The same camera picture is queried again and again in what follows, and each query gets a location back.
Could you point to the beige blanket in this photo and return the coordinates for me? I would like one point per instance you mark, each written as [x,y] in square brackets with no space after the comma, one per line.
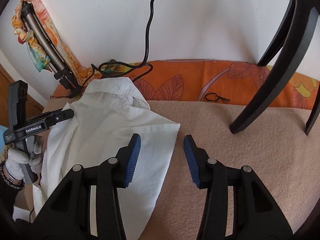
[250,155]

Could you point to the orange floral bed sheet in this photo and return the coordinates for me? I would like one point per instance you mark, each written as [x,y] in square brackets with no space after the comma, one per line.
[187,80]

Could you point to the white long-sleeved shirt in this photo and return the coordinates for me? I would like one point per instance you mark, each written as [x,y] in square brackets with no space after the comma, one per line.
[100,120]

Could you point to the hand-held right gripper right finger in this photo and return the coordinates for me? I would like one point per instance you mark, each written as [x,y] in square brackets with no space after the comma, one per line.
[191,160]

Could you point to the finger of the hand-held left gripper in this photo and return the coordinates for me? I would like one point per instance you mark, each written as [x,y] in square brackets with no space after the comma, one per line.
[60,116]

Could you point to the folded silver tripod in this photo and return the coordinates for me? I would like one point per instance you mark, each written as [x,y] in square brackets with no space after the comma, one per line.
[42,42]

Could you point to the black mini tripod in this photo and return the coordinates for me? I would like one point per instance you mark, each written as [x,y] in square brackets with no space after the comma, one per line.
[302,30]

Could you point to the light blue object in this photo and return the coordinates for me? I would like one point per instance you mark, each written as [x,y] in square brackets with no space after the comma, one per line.
[2,140]

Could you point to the person's left hand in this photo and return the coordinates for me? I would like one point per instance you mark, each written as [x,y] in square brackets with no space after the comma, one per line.
[15,162]

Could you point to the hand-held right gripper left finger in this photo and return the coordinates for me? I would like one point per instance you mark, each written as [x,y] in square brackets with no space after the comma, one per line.
[132,160]

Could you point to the person's left forearm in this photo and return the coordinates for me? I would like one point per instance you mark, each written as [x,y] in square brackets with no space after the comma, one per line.
[7,195]

